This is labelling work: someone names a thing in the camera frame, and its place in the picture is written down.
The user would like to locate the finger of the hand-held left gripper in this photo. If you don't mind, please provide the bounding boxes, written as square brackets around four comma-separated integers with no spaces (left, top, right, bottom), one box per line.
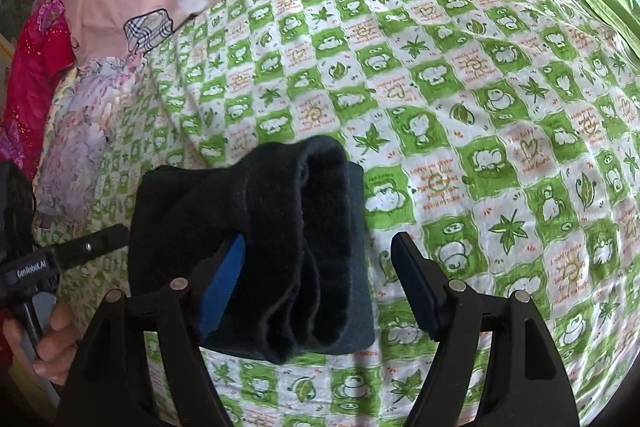
[50,223,132,271]

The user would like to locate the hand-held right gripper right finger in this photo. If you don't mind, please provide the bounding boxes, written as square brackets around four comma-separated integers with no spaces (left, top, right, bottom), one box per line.
[391,232,581,427]

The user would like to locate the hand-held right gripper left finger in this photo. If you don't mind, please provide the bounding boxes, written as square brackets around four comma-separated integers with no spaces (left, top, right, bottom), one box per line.
[55,233,247,427]

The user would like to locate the dark pants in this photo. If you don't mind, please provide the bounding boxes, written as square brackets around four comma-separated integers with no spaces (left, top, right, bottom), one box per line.
[127,136,376,364]

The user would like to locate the person's left hand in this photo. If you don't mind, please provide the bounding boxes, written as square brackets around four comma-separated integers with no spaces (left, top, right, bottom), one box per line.
[4,303,82,385]

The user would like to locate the pale floral cloth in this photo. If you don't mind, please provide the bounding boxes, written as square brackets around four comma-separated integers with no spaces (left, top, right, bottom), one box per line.
[32,54,151,218]

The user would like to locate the red sequined garment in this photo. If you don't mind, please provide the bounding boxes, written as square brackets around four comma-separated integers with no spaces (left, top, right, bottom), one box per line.
[0,0,76,180]

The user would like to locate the green checked bedsheet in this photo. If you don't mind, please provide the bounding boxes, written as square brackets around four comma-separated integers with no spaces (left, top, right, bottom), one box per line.
[40,0,640,427]

